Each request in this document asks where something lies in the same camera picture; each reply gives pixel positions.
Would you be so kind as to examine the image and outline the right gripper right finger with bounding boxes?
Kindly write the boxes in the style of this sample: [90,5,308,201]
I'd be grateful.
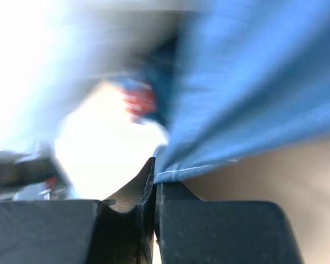
[156,183,303,264]

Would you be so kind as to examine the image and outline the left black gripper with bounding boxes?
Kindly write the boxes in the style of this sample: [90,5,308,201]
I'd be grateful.
[0,151,60,192]

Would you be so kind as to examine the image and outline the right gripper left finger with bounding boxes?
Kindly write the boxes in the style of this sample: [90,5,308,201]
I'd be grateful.
[0,158,156,263]

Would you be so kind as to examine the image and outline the white pillow yellow edge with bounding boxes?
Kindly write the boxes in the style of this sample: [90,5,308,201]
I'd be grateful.
[0,1,193,198]

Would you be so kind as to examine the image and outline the blue lettered pillowcase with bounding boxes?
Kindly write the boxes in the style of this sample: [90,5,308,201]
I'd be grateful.
[118,1,330,183]

